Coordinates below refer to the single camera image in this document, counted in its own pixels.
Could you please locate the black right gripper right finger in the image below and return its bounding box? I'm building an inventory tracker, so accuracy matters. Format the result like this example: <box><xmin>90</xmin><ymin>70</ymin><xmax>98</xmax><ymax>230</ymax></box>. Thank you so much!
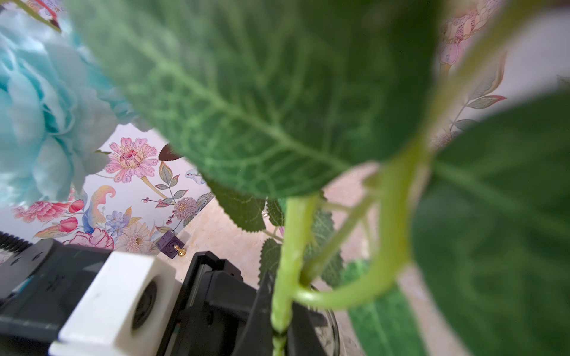
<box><xmin>286</xmin><ymin>303</ymin><xmax>327</xmax><ymax>356</ymax></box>

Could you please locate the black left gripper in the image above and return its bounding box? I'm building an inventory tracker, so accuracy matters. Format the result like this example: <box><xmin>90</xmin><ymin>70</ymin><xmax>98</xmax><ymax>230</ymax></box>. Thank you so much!
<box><xmin>157</xmin><ymin>252</ymin><xmax>259</xmax><ymax>355</ymax></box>

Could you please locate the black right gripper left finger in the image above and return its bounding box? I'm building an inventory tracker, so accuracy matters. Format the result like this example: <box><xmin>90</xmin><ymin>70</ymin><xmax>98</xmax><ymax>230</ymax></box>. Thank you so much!
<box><xmin>232</xmin><ymin>271</ymin><xmax>276</xmax><ymax>356</ymax></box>

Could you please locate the clear glass vase with twine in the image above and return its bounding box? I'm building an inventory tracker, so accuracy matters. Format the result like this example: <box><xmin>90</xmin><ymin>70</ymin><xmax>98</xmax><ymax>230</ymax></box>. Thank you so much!
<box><xmin>309</xmin><ymin>308</ymin><xmax>344</xmax><ymax>356</ymax></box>

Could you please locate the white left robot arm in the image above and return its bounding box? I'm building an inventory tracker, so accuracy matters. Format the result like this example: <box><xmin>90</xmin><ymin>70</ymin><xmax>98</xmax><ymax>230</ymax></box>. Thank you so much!
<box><xmin>1</xmin><ymin>239</ymin><xmax>256</xmax><ymax>355</ymax></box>

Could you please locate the small purple box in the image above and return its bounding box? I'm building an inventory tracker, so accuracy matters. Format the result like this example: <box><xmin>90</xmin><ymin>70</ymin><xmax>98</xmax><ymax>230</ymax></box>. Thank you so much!
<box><xmin>156</xmin><ymin>230</ymin><xmax>186</xmax><ymax>259</ymax></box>

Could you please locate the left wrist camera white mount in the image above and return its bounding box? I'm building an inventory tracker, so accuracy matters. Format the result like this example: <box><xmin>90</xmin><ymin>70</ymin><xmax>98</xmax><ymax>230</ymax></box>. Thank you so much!
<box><xmin>48</xmin><ymin>252</ymin><xmax>181</xmax><ymax>355</ymax></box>

